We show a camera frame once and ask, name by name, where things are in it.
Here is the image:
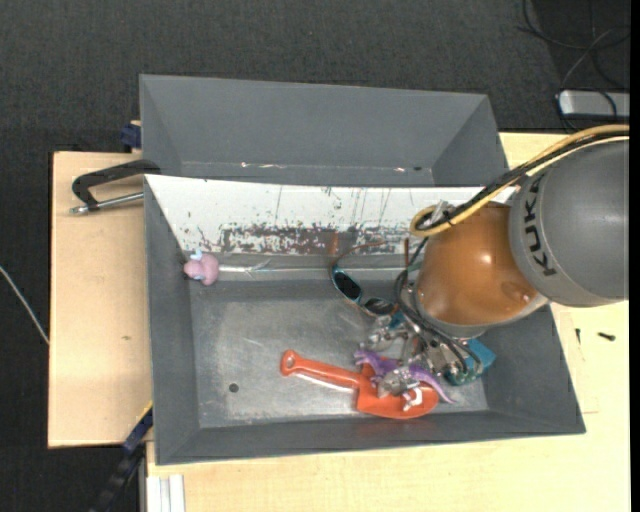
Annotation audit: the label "pink toy animal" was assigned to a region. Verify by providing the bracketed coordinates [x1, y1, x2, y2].
[182, 249, 222, 287]

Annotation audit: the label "grey metal bin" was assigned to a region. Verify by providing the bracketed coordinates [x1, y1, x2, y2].
[138, 73, 587, 466]

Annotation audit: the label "purple toy dinosaur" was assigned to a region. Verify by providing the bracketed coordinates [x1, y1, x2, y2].
[353, 348, 459, 406]

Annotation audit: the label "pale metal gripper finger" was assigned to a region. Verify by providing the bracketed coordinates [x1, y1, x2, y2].
[375, 367, 425, 412]
[360, 327, 402, 352]

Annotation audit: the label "pale brown flat board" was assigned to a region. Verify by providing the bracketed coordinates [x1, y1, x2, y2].
[47, 149, 154, 449]

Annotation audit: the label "teal box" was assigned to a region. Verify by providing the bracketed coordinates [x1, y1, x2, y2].
[442, 337, 497, 387]

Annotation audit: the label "red toy shovel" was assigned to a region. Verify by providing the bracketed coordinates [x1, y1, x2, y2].
[279, 348, 441, 420]

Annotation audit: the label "blue sunglasses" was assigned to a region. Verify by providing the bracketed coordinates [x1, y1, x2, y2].
[329, 240, 402, 319]

